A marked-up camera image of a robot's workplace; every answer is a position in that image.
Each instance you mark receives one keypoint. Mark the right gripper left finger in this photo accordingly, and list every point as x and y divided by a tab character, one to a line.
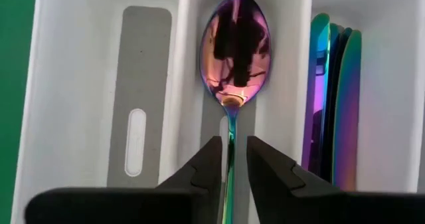
186	200

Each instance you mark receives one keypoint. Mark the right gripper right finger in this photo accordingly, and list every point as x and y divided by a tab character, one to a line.
282	190

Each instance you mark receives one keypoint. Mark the iridescent rainbow table knife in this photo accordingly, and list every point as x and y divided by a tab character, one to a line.
334	101
348	117
318	84

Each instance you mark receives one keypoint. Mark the iridescent rainbow spoon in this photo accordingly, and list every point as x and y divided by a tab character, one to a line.
232	51

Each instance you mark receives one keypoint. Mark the white plastic cutlery organizer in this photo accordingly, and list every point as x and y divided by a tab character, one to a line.
83	84

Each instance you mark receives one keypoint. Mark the green table mat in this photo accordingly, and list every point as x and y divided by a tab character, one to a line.
13	84

